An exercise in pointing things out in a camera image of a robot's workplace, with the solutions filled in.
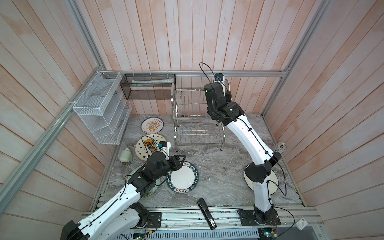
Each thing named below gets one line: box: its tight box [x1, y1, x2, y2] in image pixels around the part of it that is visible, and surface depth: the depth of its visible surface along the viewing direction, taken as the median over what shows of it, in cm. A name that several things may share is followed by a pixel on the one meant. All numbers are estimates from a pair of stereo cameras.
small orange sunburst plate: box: [140, 117, 164, 134], surface depth 116 cm
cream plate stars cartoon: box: [135, 133, 167, 161], surface depth 105 cm
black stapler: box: [197, 197, 217, 231], surface depth 74 cm
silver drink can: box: [273, 142, 287, 154], surface depth 87 cm
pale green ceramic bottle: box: [119, 148, 133, 165], surface depth 92 cm
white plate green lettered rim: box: [166, 161, 200, 193], surface depth 87 cm
